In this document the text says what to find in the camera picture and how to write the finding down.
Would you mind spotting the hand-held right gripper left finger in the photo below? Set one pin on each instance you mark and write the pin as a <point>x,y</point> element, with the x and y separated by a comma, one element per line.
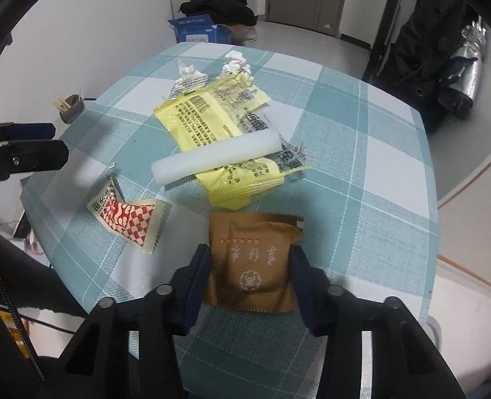
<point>197,286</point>

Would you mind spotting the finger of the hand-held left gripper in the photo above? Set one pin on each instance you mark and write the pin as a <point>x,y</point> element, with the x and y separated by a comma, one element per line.
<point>25,131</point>
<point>33,156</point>

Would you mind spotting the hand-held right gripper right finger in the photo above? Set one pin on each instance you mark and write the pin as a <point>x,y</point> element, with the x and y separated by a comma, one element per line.
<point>301,291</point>

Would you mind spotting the brown foil snack packet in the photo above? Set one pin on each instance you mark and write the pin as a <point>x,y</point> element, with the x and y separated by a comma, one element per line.
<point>249,257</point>

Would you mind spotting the wooden chopsticks bundle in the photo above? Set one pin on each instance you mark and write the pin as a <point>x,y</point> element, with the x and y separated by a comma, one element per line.
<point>61,104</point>

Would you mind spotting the grey chopstick holder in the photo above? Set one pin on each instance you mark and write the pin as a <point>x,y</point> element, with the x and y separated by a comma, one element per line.
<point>73,110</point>

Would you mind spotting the red checked snack wrapper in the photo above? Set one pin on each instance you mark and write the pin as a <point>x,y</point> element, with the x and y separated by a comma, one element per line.
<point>125,216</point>

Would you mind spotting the yellow white noodle packet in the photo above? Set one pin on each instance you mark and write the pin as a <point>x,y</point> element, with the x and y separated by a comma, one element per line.
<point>245,185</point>

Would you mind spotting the person's grey trouser leg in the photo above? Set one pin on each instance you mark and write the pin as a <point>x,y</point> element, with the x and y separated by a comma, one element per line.
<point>33,278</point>

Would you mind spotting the teal checked tablecloth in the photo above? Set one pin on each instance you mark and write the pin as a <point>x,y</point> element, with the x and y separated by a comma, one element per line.
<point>353,174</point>

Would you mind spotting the white foam strip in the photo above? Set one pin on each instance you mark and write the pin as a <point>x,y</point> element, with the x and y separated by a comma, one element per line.
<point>216,158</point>

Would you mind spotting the yellow barcode snack packet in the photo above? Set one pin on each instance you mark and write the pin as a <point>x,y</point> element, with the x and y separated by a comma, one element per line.
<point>187,120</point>

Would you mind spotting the clear plastic wrapper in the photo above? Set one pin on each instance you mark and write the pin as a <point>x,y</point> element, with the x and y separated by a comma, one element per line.
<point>187,86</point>

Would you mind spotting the crumpled white tissue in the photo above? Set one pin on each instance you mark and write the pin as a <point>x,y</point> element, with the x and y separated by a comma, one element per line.
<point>237,71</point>
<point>187,70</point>
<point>235,55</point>

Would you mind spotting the yellow clear noodle packet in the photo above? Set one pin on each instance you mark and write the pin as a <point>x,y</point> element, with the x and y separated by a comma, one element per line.
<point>239,95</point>

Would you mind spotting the blue cardboard box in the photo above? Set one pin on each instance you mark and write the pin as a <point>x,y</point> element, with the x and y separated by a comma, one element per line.
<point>195,29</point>

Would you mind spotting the black clothes pile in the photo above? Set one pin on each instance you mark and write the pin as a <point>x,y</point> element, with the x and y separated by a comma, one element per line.
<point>220,8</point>

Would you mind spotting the tan bag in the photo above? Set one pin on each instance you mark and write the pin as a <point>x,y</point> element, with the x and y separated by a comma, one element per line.
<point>245,34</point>

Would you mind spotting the black bag on floor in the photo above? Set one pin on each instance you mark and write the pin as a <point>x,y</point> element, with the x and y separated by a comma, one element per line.
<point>424,58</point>

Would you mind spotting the silver folded umbrella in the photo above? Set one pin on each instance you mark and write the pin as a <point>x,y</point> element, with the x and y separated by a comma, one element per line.
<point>466,70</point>

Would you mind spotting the black framed glass door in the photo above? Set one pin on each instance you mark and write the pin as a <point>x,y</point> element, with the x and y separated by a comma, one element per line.
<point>385,29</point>

